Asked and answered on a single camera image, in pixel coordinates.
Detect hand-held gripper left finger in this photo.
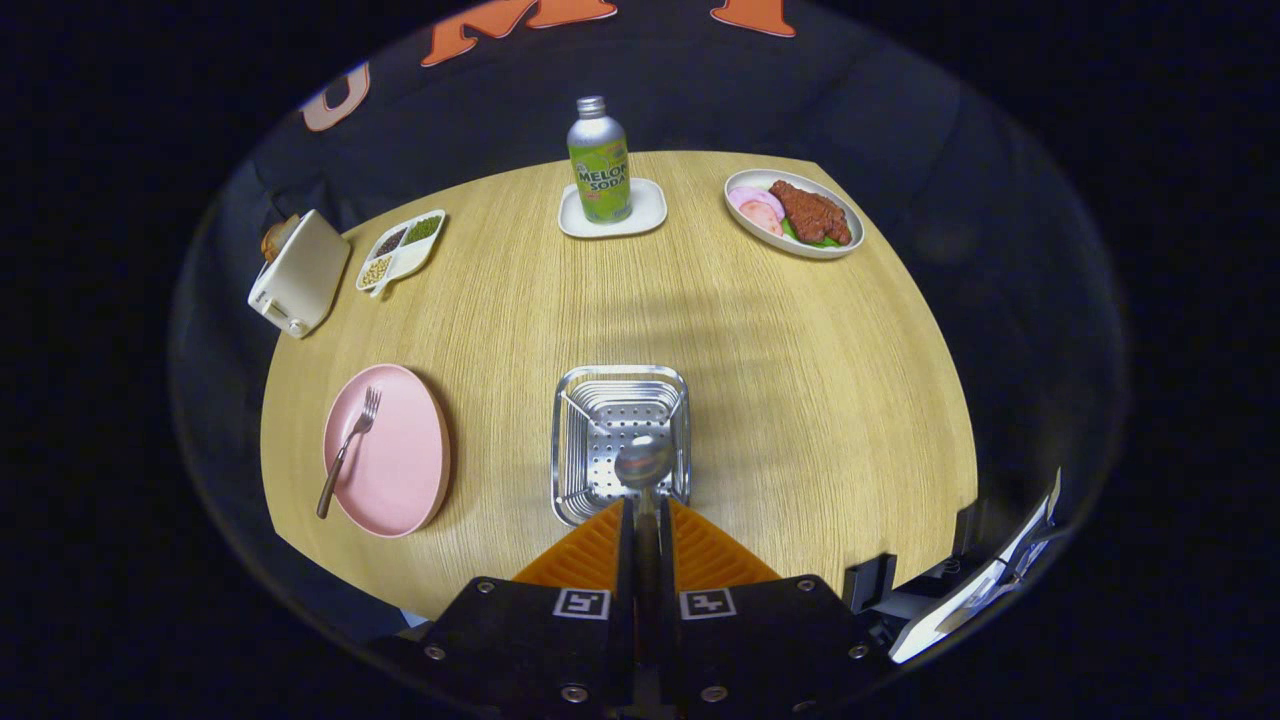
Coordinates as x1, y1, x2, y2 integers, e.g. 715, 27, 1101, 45
365, 497, 641, 720

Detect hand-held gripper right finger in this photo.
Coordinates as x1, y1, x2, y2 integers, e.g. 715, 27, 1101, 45
655, 497, 901, 719

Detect wooden handle spoon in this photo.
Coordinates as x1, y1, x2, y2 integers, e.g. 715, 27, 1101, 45
613, 433, 674, 611

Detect wooden handle fork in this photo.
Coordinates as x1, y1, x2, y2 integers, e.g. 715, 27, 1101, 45
316, 387, 383, 520

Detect black stand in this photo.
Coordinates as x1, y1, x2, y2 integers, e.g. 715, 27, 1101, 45
843, 500, 986, 641

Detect pink plate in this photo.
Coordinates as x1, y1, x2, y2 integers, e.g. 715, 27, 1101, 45
322, 363, 453, 539

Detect white flat board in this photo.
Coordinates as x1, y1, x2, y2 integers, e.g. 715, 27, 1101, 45
890, 470, 1063, 664

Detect white oval plate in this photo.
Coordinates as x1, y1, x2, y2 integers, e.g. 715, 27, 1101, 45
724, 169, 866, 260

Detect green lettuce leaf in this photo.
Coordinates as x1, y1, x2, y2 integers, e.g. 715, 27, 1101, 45
780, 218, 841, 249

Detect small white square plate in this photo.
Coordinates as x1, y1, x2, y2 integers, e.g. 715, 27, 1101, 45
558, 178, 668, 239

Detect pink ham slices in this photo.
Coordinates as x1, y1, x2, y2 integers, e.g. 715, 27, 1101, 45
728, 186, 786, 237

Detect fried meat cutlet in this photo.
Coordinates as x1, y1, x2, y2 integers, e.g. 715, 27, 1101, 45
768, 180, 853, 246

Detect white divided bean dish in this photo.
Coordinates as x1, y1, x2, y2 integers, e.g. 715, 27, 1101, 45
356, 209, 447, 299

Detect green label soda bottle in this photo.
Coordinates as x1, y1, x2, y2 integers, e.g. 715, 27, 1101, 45
567, 96, 633, 225

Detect cream toaster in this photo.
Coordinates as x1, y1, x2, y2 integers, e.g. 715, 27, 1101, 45
247, 209, 352, 340

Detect toast slice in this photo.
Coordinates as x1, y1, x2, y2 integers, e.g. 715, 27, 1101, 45
262, 214, 301, 263

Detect metal wire basket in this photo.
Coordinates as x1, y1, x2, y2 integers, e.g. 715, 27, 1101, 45
551, 365, 692, 528

